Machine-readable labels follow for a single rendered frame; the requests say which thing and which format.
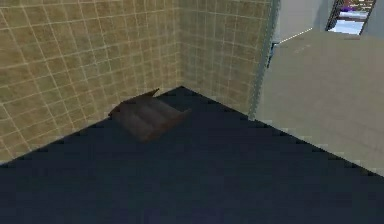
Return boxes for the dark framed window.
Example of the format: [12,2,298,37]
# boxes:
[325,0,378,36]

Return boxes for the black door handle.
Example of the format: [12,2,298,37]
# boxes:
[266,41,277,70]

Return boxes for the beige room door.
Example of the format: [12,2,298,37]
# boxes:
[253,27,384,178]

